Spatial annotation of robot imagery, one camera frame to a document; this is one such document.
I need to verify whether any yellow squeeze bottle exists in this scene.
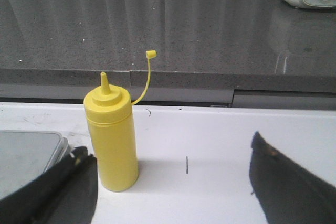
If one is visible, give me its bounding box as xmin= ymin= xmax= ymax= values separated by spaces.
xmin=83 ymin=66 xmax=151 ymax=192

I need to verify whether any silver electronic kitchen scale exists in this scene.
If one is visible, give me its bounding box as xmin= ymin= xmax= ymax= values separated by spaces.
xmin=1 ymin=130 xmax=71 ymax=199

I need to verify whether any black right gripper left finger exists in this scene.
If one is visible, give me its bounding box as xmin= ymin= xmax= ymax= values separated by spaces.
xmin=1 ymin=146 xmax=98 ymax=223

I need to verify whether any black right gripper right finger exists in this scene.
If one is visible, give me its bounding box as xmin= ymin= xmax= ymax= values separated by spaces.
xmin=249 ymin=132 xmax=335 ymax=223

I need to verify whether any grey stone counter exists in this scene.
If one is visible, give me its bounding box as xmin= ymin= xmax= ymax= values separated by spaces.
xmin=1 ymin=0 xmax=335 ymax=110

